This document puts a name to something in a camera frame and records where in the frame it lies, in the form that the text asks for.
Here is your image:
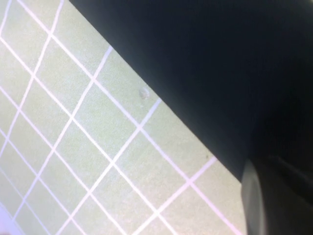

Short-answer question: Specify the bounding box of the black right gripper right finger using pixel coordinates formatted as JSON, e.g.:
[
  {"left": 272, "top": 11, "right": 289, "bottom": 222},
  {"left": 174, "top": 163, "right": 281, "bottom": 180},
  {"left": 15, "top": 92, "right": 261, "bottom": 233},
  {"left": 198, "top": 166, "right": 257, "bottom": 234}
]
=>
[{"left": 268, "top": 154, "right": 313, "bottom": 200}]

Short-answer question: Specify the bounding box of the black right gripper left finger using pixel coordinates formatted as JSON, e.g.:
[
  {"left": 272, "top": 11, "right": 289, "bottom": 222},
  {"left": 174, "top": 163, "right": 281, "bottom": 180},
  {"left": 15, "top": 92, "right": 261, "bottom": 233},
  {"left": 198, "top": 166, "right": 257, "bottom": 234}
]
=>
[{"left": 240, "top": 158, "right": 313, "bottom": 235}]

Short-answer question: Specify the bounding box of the black patterned glasses case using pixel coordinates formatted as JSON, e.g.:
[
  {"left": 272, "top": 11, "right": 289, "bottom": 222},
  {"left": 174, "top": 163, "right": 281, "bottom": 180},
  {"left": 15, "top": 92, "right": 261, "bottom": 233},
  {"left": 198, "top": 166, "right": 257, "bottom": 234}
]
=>
[{"left": 69, "top": 0, "right": 313, "bottom": 182}]

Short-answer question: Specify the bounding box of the green white checked tablecloth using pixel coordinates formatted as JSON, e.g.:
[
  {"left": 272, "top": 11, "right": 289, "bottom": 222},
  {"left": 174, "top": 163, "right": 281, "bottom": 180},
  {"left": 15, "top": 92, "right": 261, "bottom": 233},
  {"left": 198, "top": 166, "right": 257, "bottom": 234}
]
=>
[{"left": 0, "top": 0, "right": 247, "bottom": 235}]

